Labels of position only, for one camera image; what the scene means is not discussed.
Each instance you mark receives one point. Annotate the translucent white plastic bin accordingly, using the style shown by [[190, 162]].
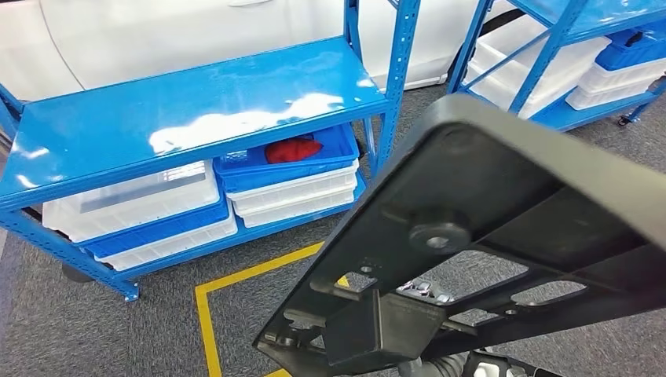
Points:
[[130, 208]]

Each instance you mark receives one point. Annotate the blue plastic bin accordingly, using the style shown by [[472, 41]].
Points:
[[156, 231], [624, 57], [286, 174]]

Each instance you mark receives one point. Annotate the red cloth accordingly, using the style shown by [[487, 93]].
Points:
[[291, 151]]

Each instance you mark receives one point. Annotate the blue metal shelf rack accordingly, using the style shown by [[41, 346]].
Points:
[[549, 57], [182, 114]]

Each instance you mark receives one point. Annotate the black plastic plate holder part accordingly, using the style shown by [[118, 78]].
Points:
[[468, 172]]

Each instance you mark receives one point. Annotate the large white plastic bin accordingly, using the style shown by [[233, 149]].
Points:
[[572, 67]]

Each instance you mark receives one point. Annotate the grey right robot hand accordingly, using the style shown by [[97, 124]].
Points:
[[424, 291]]

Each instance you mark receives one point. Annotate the white car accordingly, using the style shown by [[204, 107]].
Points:
[[156, 41]]

